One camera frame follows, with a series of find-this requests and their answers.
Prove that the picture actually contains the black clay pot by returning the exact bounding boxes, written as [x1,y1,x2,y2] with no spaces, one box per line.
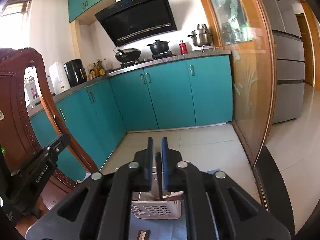
[147,39,170,55]

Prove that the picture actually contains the white plastic utensil basket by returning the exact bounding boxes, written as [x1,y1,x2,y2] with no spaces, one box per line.
[130,172,186,220]

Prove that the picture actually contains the gas stove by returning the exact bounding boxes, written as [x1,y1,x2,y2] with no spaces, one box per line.
[120,51,173,68]

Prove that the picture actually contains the steel stockpot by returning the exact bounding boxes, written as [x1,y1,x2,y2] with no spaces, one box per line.
[188,24,214,47]

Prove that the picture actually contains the carved wooden chair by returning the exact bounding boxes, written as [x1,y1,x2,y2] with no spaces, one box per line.
[0,47,100,230]

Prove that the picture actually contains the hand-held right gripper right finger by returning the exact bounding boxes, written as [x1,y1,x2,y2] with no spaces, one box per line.
[161,136,292,240]

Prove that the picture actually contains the black wok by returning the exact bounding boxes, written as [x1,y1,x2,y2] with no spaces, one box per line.
[114,46,142,63]

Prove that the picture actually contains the cluster of condiment bottles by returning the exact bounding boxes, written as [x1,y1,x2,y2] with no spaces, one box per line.
[87,59,113,79]

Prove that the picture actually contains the white countertop appliance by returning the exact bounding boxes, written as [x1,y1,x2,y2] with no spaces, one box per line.
[24,66,42,108]

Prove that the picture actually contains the black range hood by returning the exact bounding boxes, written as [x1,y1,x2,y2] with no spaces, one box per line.
[94,0,178,47]

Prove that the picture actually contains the teal base cabinets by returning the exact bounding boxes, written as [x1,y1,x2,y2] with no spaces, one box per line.
[29,54,234,180]

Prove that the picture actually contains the white electric kettle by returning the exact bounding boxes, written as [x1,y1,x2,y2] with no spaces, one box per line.
[48,61,71,95]

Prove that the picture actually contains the dark grey chopstick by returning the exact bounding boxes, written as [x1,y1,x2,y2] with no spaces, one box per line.
[155,152,164,202]

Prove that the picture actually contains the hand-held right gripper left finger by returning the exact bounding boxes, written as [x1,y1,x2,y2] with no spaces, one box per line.
[25,137,154,240]

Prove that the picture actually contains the brown wooden door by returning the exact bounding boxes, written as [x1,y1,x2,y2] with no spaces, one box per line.
[296,14,317,87]

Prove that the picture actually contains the black air fryer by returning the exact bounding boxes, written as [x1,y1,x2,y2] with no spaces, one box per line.
[64,59,88,88]

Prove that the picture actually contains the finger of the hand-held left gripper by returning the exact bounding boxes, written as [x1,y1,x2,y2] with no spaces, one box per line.
[44,134,72,159]

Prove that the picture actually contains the bright window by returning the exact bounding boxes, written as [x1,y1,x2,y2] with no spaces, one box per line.
[0,0,33,18]

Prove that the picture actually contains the silver refrigerator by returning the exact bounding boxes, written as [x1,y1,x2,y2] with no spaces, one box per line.
[252,0,307,124]

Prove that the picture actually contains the wood-framed glass sliding door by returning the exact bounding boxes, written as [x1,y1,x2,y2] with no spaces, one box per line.
[197,0,275,167]

